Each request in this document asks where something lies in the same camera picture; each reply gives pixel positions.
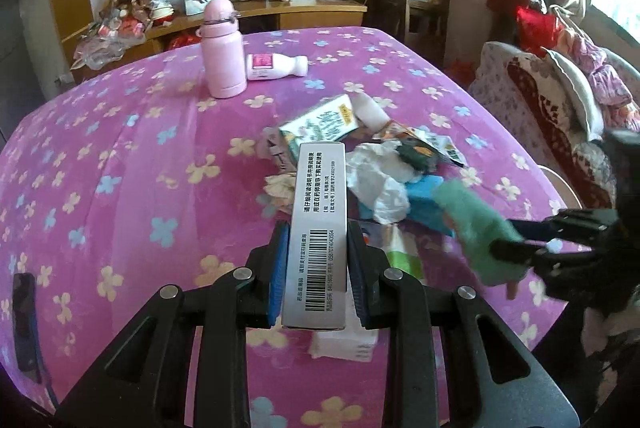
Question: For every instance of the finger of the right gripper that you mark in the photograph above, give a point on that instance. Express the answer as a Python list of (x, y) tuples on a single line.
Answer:
[(540, 225), (523, 253)]

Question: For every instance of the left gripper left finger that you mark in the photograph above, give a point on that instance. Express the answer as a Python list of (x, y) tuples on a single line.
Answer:
[(181, 345)]

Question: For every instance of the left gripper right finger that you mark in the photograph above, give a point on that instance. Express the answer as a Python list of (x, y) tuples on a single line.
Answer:
[(492, 379)]

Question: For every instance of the green wrapper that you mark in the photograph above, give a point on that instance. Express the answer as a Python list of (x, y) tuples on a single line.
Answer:
[(476, 225)]

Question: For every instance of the blue foil snack packet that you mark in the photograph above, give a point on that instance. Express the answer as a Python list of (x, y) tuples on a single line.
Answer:
[(425, 203)]

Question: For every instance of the dark snack wrapper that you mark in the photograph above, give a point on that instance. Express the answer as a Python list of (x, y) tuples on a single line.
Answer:
[(418, 155)]

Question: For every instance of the white tissue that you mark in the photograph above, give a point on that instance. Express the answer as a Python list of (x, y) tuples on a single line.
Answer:
[(378, 158)]

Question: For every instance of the grey barcode carton box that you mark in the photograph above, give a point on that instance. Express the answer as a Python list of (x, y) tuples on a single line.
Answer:
[(315, 285)]

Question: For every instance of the printed white orange wrapper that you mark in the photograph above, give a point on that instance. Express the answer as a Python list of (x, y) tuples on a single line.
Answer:
[(442, 144)]

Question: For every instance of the white trash bucket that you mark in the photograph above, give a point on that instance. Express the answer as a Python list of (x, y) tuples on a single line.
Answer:
[(565, 191)]

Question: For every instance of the red patterned blanket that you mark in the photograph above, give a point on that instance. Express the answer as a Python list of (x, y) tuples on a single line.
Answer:
[(563, 141)]

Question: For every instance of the small white box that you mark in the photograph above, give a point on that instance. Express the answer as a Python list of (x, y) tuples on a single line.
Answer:
[(354, 343)]

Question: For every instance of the pink clothes pile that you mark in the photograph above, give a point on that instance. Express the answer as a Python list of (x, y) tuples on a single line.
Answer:
[(613, 81)]

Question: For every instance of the white pillow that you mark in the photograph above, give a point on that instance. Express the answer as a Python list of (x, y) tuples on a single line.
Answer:
[(578, 89)]

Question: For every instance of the floral covered sofa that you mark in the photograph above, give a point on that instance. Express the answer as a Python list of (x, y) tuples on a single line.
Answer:
[(492, 88)]

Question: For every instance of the orange red floor bag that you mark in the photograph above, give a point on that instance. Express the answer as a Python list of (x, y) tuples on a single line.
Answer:
[(461, 72)]

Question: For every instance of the green white milk carton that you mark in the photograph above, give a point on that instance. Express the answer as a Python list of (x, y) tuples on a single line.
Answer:
[(331, 120)]

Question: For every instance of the white pink-label plastic bottle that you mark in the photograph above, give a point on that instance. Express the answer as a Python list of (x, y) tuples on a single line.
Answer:
[(274, 66)]

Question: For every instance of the pink thermos bottle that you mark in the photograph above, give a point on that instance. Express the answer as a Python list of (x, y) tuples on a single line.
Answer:
[(222, 50)]

